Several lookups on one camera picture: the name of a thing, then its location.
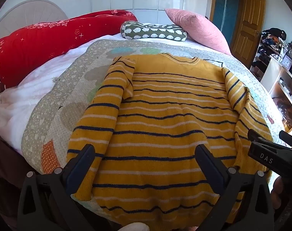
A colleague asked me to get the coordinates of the white shelf cabinet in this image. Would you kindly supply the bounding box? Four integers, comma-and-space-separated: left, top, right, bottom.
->
250, 48, 292, 135

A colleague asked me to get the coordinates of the red floral blanket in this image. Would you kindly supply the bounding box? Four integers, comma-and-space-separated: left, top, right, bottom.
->
0, 10, 138, 89

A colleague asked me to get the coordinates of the small pale clock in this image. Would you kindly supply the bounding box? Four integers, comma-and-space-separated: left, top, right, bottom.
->
280, 54, 292, 71

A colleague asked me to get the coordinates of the wooden door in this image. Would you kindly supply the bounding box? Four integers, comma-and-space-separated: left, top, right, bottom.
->
231, 0, 266, 69

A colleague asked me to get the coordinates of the person's right hand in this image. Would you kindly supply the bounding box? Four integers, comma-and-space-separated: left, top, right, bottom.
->
270, 176, 290, 210

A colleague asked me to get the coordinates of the white round headboard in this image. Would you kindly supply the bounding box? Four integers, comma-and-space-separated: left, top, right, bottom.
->
0, 0, 69, 51

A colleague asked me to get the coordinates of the yellow striped sweater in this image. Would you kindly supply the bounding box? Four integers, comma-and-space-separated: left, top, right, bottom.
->
66, 52, 274, 231

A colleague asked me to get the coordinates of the pile of clothes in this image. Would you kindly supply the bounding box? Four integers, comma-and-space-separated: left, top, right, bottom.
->
253, 28, 289, 62

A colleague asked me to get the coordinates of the pink ribbed pillow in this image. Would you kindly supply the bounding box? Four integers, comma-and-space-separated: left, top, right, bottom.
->
165, 8, 232, 56

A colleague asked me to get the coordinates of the blue glass door panel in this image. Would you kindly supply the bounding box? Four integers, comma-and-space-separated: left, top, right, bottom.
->
212, 0, 240, 31

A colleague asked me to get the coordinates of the green hedgehog print bolster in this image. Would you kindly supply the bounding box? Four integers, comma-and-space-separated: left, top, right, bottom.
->
120, 21, 188, 40

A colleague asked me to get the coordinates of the patterned beige quilt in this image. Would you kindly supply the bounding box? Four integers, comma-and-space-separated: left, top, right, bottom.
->
21, 40, 284, 225

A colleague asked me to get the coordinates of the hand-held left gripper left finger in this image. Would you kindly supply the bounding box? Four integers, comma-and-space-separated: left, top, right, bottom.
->
17, 144, 98, 231

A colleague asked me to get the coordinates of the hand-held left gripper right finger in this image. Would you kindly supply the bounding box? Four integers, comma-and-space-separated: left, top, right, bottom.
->
195, 144, 275, 231

